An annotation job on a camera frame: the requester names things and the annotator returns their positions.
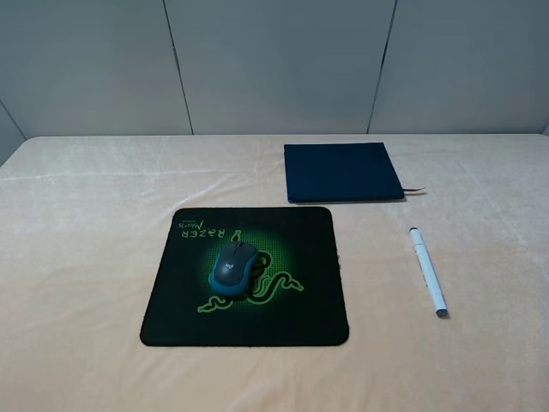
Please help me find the white marker pen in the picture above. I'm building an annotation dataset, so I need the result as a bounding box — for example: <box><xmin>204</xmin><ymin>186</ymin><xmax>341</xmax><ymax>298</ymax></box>
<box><xmin>409</xmin><ymin>227</ymin><xmax>449</xmax><ymax>318</ymax></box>

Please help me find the blue and grey computer mouse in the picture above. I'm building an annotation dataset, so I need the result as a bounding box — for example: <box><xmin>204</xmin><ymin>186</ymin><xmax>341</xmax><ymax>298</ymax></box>
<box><xmin>209</xmin><ymin>241</ymin><xmax>259</xmax><ymax>297</ymax></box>

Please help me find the black green snake mouse pad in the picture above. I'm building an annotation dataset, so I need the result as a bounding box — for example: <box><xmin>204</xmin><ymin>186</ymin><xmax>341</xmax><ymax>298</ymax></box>
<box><xmin>140</xmin><ymin>207</ymin><xmax>349</xmax><ymax>347</ymax></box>

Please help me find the dark blue notebook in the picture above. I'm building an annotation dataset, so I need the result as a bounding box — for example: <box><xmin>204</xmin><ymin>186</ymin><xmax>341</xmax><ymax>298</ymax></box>
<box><xmin>284</xmin><ymin>142</ymin><xmax>420</xmax><ymax>203</ymax></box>

